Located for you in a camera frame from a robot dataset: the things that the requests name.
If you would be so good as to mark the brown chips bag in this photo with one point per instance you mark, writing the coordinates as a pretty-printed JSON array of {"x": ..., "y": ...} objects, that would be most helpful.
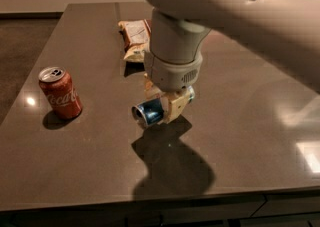
[{"x": 136, "y": 35}]

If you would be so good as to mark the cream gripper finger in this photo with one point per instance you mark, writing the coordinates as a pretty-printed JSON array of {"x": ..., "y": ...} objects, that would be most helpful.
[
  {"x": 173, "y": 104},
  {"x": 150, "y": 90}
]

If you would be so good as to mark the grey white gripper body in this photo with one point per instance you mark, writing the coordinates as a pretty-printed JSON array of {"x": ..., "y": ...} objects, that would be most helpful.
[{"x": 170, "y": 75}]

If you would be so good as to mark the blue silver redbull can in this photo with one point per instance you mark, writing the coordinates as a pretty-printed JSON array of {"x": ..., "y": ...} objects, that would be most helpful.
[{"x": 150, "y": 112}]

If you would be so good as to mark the red coca-cola can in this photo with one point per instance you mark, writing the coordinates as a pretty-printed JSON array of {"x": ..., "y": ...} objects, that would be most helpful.
[{"x": 57, "y": 85}]

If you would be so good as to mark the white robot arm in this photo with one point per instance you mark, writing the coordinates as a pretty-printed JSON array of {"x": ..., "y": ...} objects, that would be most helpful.
[{"x": 286, "y": 32}]

